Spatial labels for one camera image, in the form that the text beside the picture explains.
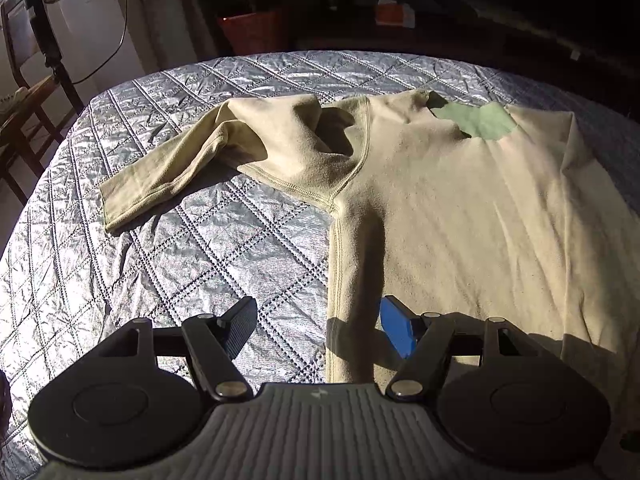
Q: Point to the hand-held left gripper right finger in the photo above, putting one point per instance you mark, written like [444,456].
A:
[397,327]

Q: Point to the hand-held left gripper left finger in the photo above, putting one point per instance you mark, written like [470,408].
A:
[242,323]

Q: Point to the cream long-sleeve shirt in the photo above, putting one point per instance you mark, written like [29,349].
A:
[440,220]

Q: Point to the silver quilted bed cover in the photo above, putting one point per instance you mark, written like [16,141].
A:
[165,240]

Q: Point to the red-brown bin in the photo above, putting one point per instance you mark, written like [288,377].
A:
[254,34]

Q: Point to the wooden chair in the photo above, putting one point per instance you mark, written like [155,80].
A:
[22,110]

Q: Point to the orange and white box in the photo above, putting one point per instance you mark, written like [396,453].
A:
[395,14]

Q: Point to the black standing fan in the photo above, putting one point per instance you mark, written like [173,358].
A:
[46,15]

